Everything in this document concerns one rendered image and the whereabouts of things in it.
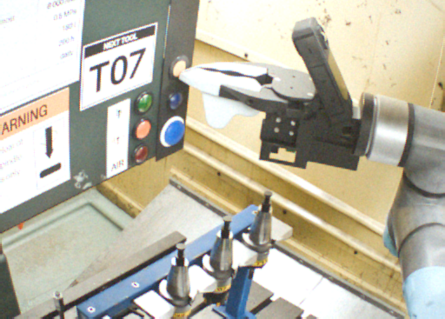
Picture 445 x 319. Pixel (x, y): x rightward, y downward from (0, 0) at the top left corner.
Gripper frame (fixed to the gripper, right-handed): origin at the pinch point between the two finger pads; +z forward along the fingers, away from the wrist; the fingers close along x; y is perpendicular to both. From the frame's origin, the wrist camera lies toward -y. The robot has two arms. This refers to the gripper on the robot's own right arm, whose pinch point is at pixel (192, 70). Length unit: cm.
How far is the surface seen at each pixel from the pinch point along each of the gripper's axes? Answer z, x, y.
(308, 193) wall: -19, 69, 59
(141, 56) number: 4.6, -4.7, -3.0
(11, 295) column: 57, 36, 96
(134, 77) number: 4.9, -5.3, -0.7
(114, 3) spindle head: 6.9, -8.4, -10.0
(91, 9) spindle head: 8.3, -10.9, -10.2
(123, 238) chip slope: 31, 74, 93
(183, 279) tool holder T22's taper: 0.5, 11.1, 41.6
